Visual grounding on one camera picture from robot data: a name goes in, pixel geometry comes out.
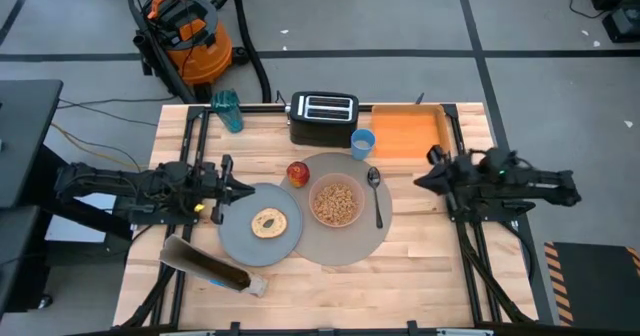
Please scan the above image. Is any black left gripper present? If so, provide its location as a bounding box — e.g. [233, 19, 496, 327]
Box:
[192, 154, 256, 226]

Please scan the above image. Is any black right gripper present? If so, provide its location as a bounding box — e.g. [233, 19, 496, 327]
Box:
[413, 144, 481, 211]

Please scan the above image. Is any toasted bagel half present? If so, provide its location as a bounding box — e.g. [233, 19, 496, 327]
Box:
[250, 206, 289, 240]

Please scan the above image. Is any red and yellow apple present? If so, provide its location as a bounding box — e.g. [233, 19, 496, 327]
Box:
[286, 161, 311, 189]

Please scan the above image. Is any dark metal spoon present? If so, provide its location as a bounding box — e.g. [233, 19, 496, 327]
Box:
[366, 166, 385, 230]

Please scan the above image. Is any family size cereal box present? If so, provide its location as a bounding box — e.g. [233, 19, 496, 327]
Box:
[158, 234, 269, 299]

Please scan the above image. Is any pale pink bowl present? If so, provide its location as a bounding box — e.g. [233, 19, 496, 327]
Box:
[308, 172, 367, 229]

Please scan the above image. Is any grey round plate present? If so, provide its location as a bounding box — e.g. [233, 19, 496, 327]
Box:
[217, 182, 304, 268]

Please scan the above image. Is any orange plastic tray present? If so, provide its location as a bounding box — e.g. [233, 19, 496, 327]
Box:
[370, 103, 454, 160]

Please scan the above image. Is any light blue cup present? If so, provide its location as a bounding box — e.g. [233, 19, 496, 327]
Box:
[350, 128, 377, 161]

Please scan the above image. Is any black two-slot toaster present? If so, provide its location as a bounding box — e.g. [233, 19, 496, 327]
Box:
[288, 91, 360, 149]

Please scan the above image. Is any grey round placemat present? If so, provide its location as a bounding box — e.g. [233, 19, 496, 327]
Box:
[279, 151, 394, 267]

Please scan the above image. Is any orange and black shop vacuum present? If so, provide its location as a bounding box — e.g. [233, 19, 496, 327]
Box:
[132, 0, 250, 90]

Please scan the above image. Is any black vacuum wand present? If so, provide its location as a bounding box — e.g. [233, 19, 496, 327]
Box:
[124, 0, 197, 105]

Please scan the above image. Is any white flat board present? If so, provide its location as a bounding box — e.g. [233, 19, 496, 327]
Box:
[44, 190, 121, 244]

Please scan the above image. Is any black hazard-striped floor mat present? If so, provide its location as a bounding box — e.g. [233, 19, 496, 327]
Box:
[543, 240, 640, 330]

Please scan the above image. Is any black side desk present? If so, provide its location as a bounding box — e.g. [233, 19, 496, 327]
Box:
[0, 79, 65, 322]

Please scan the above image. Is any black aluminium table frame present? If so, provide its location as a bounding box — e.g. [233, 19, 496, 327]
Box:
[119, 103, 539, 336]

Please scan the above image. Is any black floor cable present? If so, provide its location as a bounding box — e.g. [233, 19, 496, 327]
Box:
[55, 94, 179, 127]

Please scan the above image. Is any yellow floor cable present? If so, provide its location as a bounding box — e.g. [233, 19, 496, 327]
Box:
[49, 120, 141, 171]

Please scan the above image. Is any black vacuum hose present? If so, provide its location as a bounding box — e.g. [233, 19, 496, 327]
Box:
[189, 0, 273, 104]

